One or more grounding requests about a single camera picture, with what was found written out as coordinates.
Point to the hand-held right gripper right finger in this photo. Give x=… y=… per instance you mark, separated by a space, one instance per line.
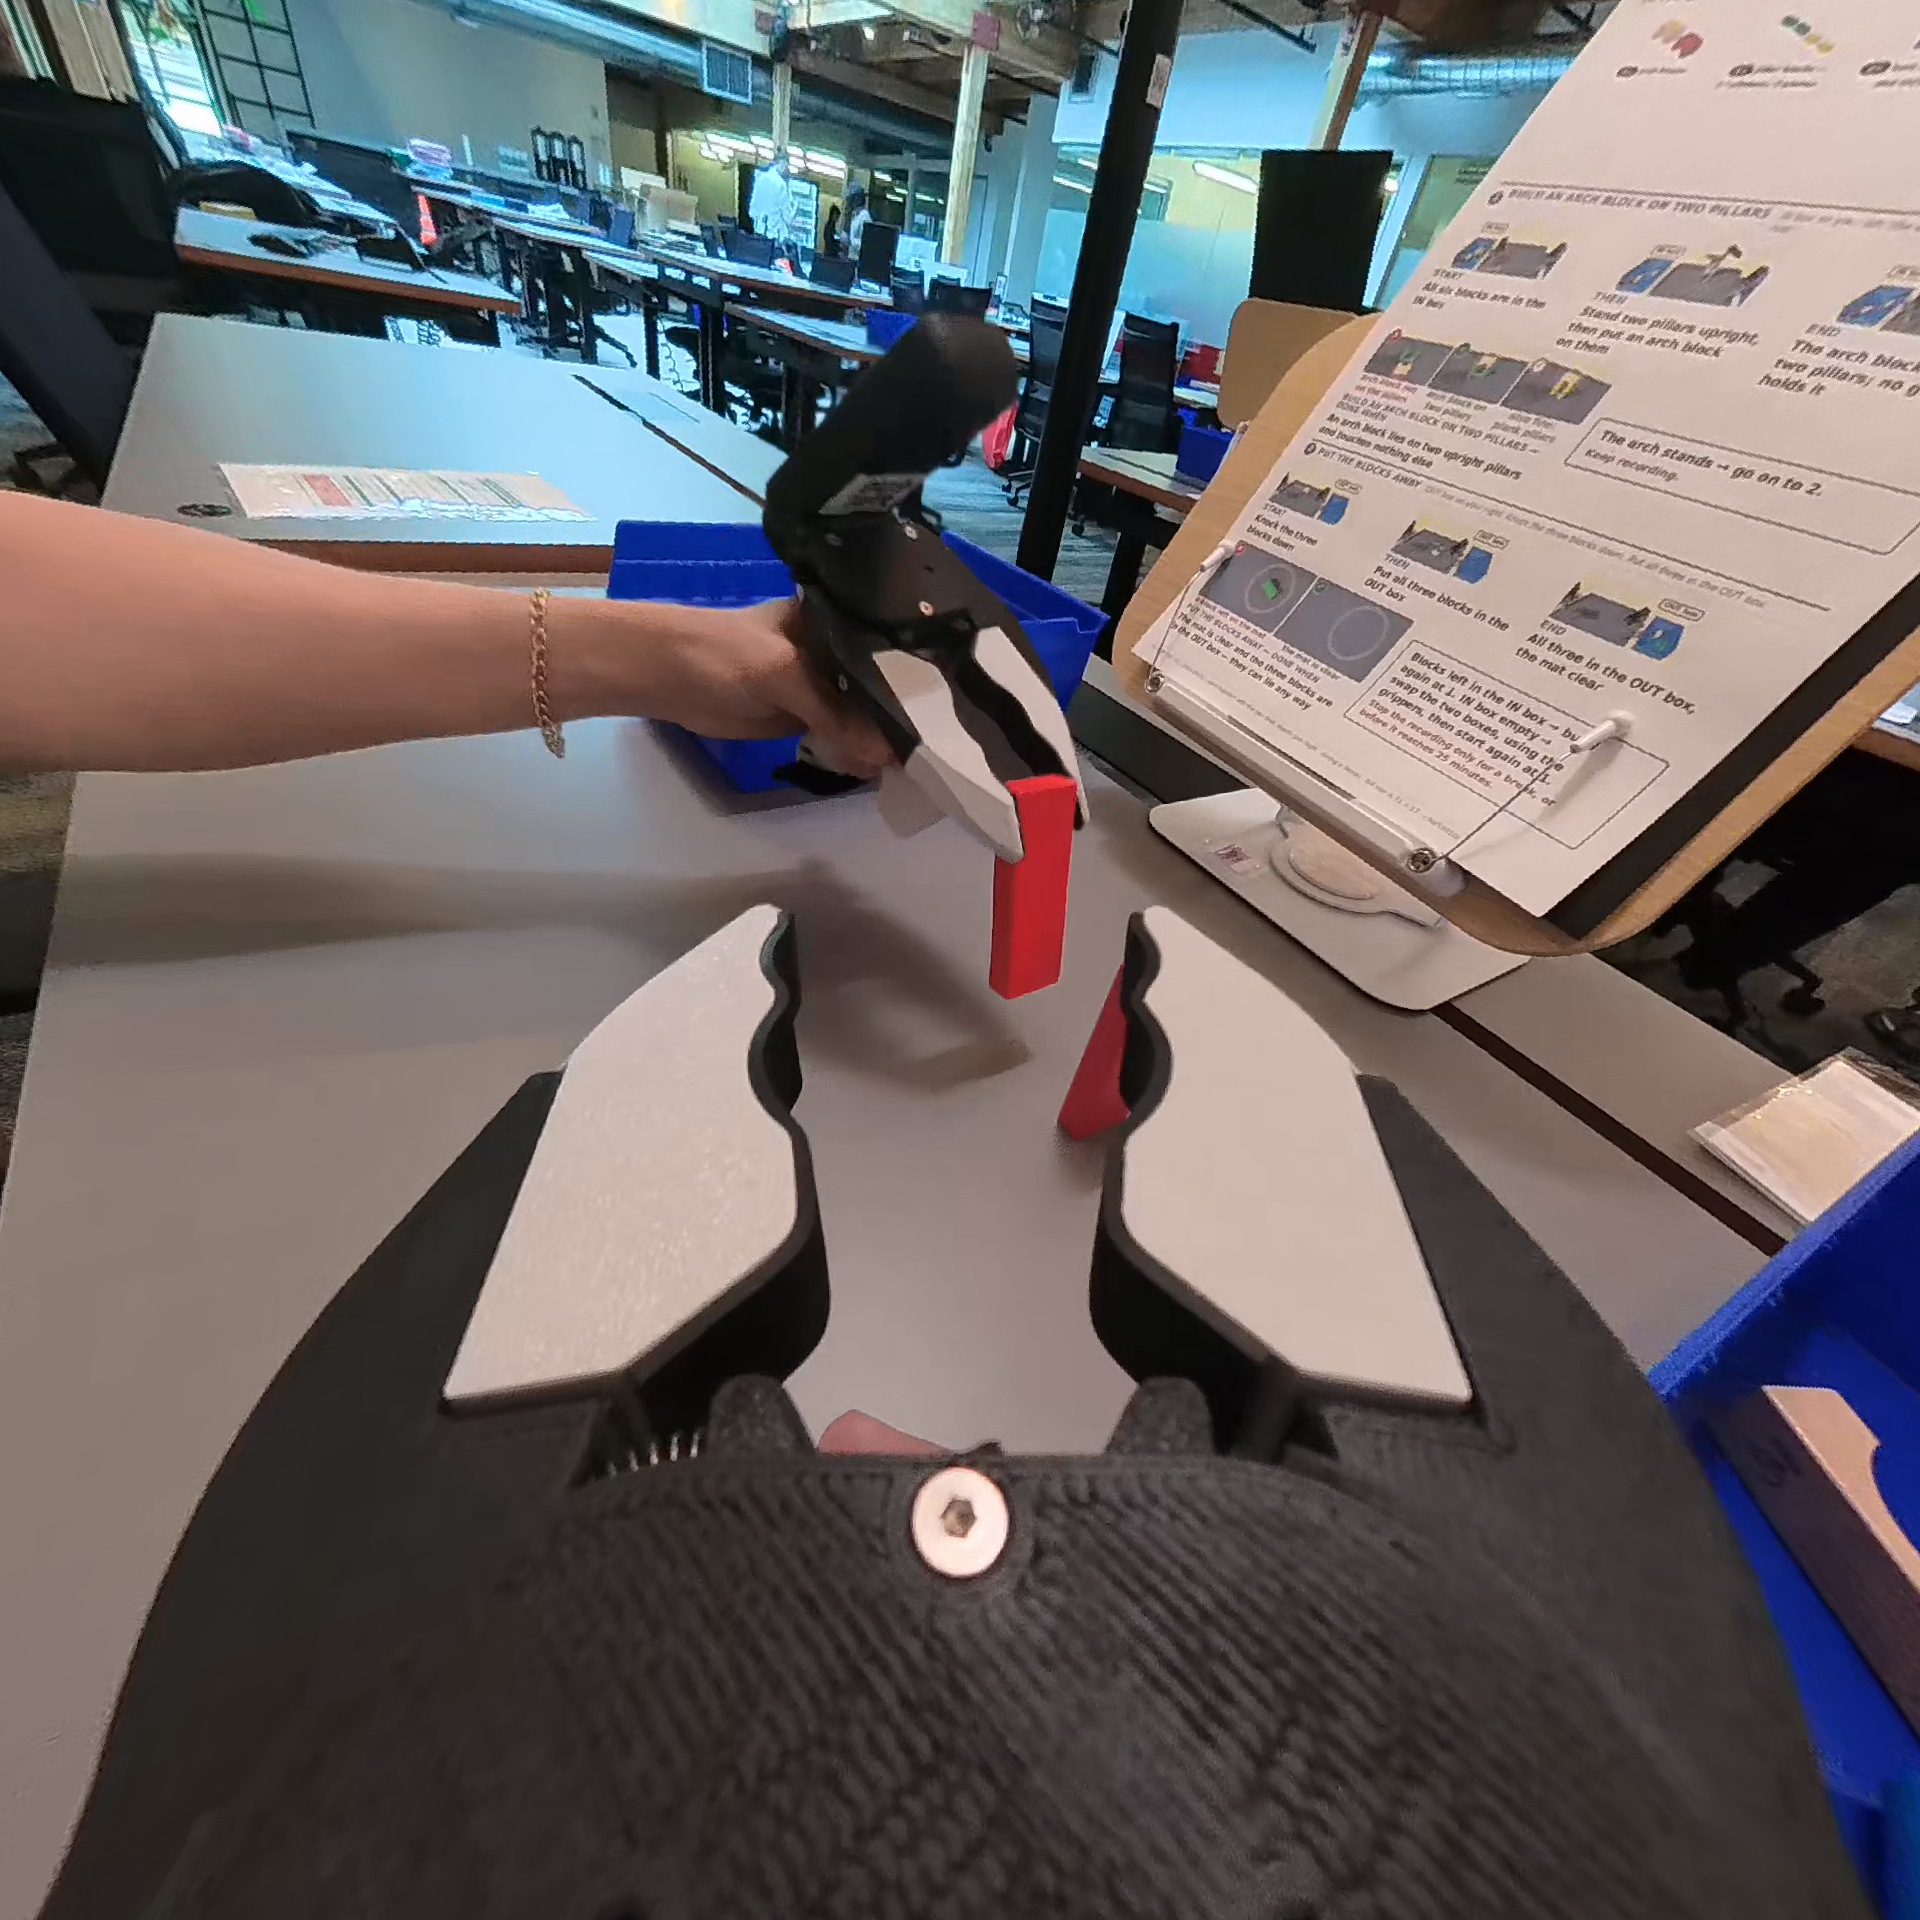
x=1291 y=1202

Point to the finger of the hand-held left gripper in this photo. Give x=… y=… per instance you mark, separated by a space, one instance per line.
x=938 y=737
x=1034 y=705

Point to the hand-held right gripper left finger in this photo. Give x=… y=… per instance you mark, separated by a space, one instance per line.
x=645 y=1202

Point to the red plank block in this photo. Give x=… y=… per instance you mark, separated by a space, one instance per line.
x=1094 y=1071
x=1031 y=917

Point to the blue bin with printed tag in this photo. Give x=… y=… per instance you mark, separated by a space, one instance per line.
x=689 y=563

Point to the plain blue plastic bin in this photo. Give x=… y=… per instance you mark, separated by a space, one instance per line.
x=1830 y=1291

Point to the wooden arch block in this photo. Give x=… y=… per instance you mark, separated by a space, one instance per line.
x=1846 y=1516

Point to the person's left forearm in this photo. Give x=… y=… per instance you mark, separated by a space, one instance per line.
x=301 y=629

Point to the person's left hand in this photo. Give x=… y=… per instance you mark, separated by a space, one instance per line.
x=722 y=675

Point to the person's right hand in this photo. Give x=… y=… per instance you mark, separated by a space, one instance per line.
x=879 y=1435

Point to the black pillar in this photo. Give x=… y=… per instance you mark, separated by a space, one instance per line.
x=1111 y=224

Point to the striped laminated card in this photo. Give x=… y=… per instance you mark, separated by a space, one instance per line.
x=407 y=491

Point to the clear plastic packet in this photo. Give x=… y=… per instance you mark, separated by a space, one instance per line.
x=1800 y=1141

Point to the black panel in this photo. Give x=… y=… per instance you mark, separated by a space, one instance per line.
x=1321 y=224

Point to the printed instruction sheet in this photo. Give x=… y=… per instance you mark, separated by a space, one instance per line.
x=1652 y=527

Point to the black backing board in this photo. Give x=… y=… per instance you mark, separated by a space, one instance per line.
x=1800 y=725

